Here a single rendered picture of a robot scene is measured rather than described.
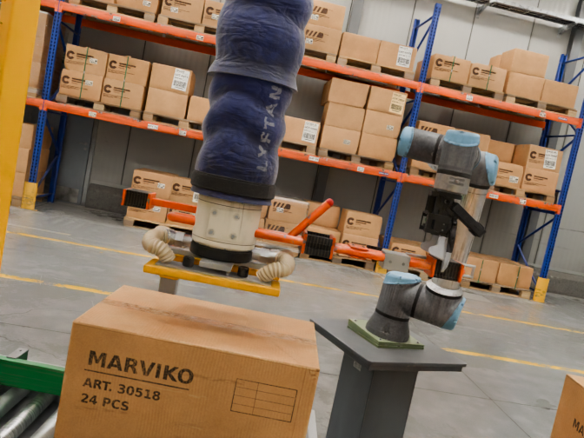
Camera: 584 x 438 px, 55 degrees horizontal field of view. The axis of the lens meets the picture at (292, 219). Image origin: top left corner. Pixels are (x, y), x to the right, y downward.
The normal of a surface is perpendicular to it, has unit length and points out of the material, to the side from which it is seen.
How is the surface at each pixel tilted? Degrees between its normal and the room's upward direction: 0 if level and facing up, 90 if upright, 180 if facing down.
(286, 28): 79
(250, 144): 74
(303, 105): 90
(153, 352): 90
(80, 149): 90
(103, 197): 90
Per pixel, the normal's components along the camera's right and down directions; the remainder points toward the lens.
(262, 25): 0.17, -0.05
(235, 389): 0.00, 0.10
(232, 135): -0.10, -0.21
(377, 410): 0.43, 0.18
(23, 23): 0.77, 0.22
